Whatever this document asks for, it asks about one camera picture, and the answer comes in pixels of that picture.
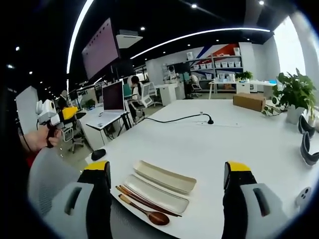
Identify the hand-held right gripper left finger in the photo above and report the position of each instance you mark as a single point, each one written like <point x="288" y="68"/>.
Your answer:
<point x="97" y="204"/>

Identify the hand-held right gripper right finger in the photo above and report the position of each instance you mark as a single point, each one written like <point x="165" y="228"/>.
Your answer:
<point x="239" y="206"/>

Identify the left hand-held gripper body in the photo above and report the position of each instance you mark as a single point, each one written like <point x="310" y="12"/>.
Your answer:
<point x="46" y="113"/>

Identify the dark wooden chopstick utensil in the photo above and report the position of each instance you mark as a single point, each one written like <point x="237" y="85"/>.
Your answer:
<point x="139" y="200"/>
<point x="147" y="200"/>

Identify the wooden spoon utensil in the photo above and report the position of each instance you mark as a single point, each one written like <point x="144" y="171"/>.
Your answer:
<point x="152" y="215"/>

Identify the beige cutlery case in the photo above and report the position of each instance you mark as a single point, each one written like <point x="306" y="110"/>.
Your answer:
<point x="159" y="185"/>

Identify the person's left hand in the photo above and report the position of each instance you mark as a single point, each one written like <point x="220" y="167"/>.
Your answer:
<point x="41" y="139"/>

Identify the grey swivel chair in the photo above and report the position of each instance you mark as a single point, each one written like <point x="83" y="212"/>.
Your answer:
<point x="72" y="137"/>

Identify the white office desk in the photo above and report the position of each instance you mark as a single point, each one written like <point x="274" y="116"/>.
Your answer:
<point x="102" y="127"/>

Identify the white desktop monitor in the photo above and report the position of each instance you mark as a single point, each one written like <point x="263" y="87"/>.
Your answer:
<point x="113" y="97"/>

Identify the person's red sleeve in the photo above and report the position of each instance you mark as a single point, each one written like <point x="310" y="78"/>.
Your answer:
<point x="30" y="159"/>

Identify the black computer mouse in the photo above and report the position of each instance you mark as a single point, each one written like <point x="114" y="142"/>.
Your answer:
<point x="98" y="155"/>

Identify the grey mesh office chair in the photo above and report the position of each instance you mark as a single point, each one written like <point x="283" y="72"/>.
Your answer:
<point x="49" y="174"/>

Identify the white phone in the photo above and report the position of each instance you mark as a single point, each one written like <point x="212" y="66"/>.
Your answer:
<point x="303" y="196"/>

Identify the large hanging display screen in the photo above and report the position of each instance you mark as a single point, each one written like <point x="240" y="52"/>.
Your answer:
<point x="101" y="49"/>

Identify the white office chair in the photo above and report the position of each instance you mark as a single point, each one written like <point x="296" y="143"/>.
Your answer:
<point x="148" y="95"/>

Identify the white power strip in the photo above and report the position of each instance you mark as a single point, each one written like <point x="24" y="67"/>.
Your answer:
<point x="224" y="124"/>

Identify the dark grey shoe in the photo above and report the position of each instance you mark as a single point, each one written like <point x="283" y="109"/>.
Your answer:
<point x="307" y="152"/>
<point x="306" y="127"/>

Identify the ceiling air conditioner unit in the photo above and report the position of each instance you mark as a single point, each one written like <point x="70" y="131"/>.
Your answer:
<point x="128" y="39"/>

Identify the brown cardboard box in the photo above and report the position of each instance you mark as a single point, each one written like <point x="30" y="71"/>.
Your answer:
<point x="249" y="102"/>

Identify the green plant in white pot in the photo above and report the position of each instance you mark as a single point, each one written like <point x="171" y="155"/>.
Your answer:
<point x="294" y="99"/>

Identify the small green plant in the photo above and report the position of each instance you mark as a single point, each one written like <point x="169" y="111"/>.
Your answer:
<point x="244" y="75"/>

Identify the shelf with white bins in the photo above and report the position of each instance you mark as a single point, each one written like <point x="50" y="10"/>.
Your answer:
<point x="219" y="67"/>

